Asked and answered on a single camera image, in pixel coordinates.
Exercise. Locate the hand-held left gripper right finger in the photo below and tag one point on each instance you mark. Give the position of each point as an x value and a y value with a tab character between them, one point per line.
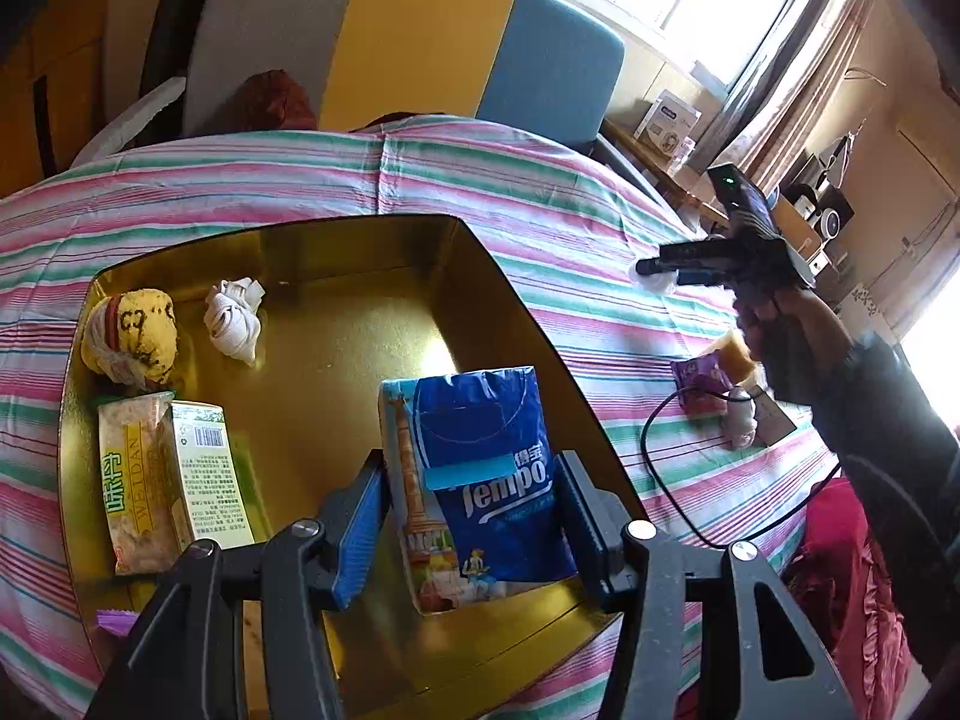
577	525

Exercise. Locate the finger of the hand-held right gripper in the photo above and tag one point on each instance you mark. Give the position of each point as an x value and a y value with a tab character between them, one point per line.
701	278
690	255

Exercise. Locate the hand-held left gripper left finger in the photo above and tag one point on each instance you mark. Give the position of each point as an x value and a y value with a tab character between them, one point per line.
360	532

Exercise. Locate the white plastic bag ball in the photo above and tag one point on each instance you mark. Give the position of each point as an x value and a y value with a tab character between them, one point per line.
658	285

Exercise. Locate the purple snack packet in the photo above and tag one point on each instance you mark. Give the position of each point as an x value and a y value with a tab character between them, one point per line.
705	379

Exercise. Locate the blue tissue pack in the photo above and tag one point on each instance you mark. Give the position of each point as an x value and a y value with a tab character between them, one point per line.
487	465

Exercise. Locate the green and white carton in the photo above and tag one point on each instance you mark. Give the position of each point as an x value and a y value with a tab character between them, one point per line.
210	480

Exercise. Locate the gold tray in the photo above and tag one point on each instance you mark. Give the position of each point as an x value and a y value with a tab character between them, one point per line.
337	330

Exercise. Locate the pale yellow snack packet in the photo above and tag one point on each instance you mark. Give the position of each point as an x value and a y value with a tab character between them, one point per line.
131	480

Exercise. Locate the white sock ball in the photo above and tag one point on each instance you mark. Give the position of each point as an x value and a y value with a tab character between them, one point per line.
232	322

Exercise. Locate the yellow plush toy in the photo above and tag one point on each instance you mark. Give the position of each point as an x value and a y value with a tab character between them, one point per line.
135	330

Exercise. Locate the person's right forearm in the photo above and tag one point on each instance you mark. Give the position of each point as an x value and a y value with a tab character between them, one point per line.
885	465

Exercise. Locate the person's right hand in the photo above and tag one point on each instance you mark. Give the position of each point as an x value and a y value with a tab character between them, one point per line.
795	345

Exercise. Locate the silver speaker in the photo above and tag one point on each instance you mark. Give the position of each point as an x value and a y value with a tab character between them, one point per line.
832	219

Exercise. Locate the wooden side table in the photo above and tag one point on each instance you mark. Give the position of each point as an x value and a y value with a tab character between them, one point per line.
660	174

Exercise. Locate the small pale figurine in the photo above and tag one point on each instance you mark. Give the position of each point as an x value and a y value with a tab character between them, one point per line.
740	420

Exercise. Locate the small printed card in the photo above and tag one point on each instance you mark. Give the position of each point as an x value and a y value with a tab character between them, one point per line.
776	420

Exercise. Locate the beige striped curtain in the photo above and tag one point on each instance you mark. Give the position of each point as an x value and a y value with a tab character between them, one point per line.
795	75

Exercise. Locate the striped bedsheet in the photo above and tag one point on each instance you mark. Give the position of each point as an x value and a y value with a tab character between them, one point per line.
525	187

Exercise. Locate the red ruffled cloth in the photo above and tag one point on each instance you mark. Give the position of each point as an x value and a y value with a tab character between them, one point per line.
832	577

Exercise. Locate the grey yellow blue headboard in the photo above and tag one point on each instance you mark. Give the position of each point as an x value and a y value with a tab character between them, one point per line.
300	30

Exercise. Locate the white pillow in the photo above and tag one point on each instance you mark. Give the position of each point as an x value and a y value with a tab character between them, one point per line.
127	120

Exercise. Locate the wooden wardrobe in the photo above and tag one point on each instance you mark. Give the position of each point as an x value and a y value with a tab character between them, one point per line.
60	75

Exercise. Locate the black rolled mat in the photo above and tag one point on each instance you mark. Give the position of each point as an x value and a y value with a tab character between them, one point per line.
180	15

